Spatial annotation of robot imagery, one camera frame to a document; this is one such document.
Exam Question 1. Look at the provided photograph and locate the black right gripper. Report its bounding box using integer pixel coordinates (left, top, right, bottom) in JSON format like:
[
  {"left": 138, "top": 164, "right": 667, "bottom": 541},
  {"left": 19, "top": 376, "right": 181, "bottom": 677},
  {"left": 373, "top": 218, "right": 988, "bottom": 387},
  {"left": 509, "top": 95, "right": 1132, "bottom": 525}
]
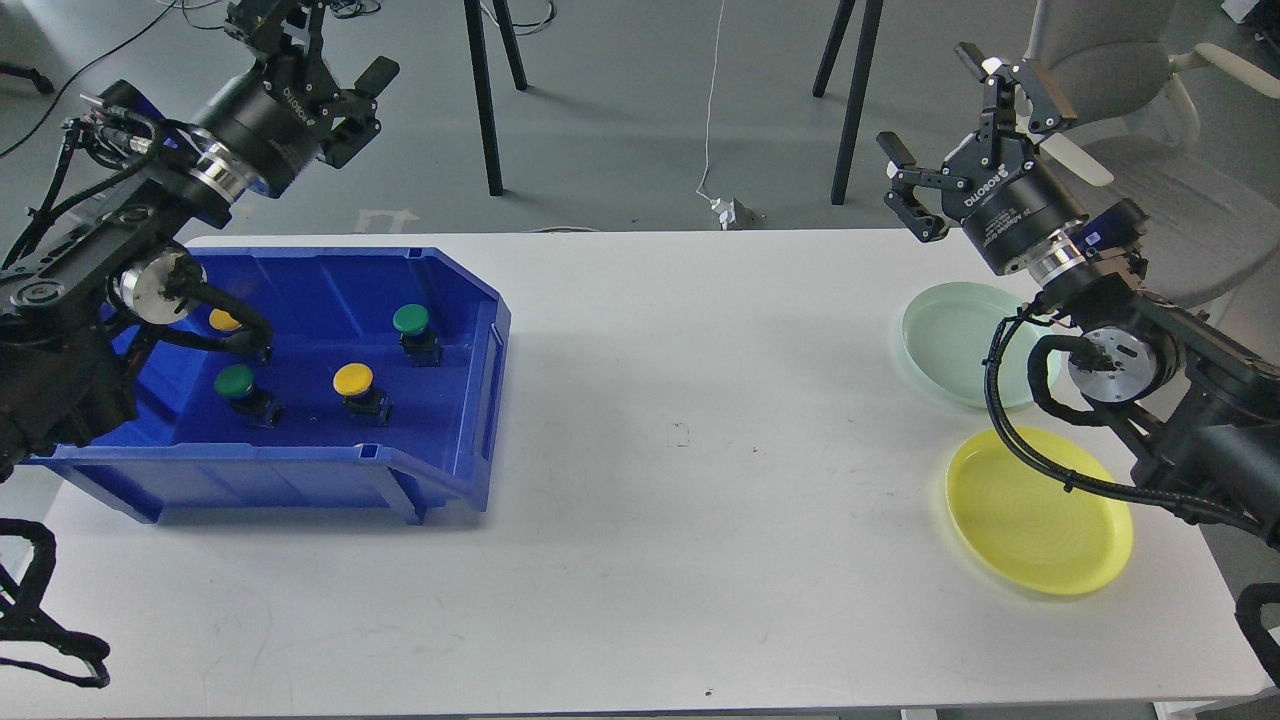
[{"left": 877, "top": 42, "right": 1087, "bottom": 275}]

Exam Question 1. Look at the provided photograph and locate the light green plate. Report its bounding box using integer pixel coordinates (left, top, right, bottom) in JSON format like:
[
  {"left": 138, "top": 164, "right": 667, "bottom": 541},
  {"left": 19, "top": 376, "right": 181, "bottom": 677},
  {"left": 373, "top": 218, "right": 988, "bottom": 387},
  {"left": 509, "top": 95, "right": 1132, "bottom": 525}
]
[{"left": 897, "top": 282, "right": 1050, "bottom": 410}]

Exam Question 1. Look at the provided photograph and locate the black floor cable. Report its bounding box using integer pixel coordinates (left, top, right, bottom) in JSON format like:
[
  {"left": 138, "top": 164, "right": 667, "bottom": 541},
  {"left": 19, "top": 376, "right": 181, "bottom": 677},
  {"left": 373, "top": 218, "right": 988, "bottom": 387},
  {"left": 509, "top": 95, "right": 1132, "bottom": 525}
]
[{"left": 0, "top": 0, "right": 276, "bottom": 161}]

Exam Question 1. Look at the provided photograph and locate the black stand leg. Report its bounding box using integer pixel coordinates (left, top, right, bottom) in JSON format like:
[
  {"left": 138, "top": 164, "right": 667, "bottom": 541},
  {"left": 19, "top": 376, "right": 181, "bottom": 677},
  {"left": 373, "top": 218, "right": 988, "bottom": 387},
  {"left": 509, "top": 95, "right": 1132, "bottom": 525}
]
[
  {"left": 812, "top": 1, "right": 884, "bottom": 206},
  {"left": 462, "top": 0, "right": 529, "bottom": 197}
]

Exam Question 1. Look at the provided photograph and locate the blue plastic bin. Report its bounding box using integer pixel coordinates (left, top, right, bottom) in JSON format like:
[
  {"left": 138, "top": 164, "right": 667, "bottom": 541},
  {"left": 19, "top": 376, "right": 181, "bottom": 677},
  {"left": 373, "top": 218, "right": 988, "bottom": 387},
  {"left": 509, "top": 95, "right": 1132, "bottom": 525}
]
[{"left": 35, "top": 247, "right": 511, "bottom": 524}]

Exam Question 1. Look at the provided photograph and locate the white power adapter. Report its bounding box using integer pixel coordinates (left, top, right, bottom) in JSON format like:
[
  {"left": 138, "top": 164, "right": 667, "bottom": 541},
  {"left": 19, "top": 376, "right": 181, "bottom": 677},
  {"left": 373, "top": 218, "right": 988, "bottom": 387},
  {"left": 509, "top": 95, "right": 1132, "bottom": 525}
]
[{"left": 709, "top": 197, "right": 762, "bottom": 231}]

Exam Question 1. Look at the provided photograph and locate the grey office chair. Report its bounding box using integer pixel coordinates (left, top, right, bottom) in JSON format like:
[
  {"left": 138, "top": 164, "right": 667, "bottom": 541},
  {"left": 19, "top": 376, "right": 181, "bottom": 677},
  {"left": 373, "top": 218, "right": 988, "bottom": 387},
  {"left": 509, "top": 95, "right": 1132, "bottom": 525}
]
[{"left": 1027, "top": 1, "right": 1277, "bottom": 306}]

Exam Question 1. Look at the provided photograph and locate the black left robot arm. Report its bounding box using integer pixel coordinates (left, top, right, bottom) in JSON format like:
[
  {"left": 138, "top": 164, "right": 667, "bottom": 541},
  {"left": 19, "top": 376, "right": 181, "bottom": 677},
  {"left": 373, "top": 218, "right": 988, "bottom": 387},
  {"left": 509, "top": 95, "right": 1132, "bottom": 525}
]
[{"left": 1, "top": 1, "right": 401, "bottom": 477}]

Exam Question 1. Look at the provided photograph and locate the black stand leg right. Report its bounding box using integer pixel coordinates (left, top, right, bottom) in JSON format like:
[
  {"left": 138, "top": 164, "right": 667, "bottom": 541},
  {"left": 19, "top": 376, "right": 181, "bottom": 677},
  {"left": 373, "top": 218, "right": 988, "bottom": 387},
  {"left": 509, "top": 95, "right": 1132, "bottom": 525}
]
[{"left": 812, "top": 1, "right": 884, "bottom": 206}]

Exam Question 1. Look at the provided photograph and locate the yellow button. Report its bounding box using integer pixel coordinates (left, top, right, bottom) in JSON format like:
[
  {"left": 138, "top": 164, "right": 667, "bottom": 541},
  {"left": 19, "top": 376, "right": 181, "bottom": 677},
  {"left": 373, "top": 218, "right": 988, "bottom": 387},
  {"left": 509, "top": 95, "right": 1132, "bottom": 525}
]
[
  {"left": 332, "top": 363, "right": 393, "bottom": 427},
  {"left": 207, "top": 307, "right": 243, "bottom": 334}
]

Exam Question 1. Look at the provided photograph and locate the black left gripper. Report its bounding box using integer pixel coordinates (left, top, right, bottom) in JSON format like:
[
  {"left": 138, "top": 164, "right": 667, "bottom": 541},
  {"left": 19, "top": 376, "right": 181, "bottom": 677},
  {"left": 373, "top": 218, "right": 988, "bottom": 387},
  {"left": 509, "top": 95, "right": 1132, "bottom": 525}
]
[{"left": 195, "top": 1, "right": 401, "bottom": 199}]

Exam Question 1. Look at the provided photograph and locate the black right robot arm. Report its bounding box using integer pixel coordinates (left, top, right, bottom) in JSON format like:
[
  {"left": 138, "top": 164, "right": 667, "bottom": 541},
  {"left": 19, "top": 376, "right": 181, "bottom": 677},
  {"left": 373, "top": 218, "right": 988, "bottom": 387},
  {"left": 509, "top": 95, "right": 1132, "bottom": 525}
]
[{"left": 877, "top": 42, "right": 1279, "bottom": 548}]

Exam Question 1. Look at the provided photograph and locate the white cable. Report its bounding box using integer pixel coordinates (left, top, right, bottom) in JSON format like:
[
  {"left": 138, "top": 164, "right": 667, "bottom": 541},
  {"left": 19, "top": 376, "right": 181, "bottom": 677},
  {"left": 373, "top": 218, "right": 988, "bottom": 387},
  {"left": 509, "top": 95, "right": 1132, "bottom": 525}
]
[{"left": 696, "top": 0, "right": 727, "bottom": 202}]

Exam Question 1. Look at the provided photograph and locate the green button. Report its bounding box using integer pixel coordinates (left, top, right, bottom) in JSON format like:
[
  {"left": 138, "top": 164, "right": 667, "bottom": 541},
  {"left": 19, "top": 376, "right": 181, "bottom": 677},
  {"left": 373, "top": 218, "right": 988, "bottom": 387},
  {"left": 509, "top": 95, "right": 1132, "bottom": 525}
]
[
  {"left": 212, "top": 364, "right": 283, "bottom": 429},
  {"left": 392, "top": 304, "right": 443, "bottom": 366}
]

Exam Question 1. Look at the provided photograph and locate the yellow plate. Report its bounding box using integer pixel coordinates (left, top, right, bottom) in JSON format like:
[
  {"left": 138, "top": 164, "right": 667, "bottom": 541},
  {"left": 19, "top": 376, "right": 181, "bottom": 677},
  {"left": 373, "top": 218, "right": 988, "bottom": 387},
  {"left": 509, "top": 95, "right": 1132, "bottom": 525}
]
[{"left": 943, "top": 430, "right": 1134, "bottom": 597}]

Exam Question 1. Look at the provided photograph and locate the black stand leg left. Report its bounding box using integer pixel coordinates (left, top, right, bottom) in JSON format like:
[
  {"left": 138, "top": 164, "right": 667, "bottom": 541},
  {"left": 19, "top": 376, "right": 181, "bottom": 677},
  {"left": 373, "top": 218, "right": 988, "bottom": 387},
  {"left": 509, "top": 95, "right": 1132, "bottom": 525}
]
[{"left": 462, "top": 0, "right": 529, "bottom": 197}]

